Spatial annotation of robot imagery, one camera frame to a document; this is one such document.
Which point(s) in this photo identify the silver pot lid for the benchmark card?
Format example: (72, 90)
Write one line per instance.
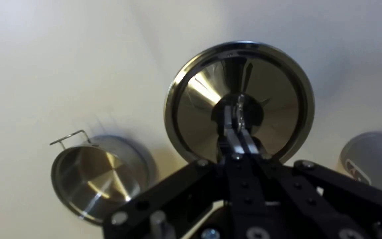
(244, 99)

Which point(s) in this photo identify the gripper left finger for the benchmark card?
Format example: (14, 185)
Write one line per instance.
(240, 186)

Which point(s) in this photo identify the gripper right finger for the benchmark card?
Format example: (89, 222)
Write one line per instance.
(313, 192)

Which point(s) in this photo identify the grey cup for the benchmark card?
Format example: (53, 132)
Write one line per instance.
(375, 159)

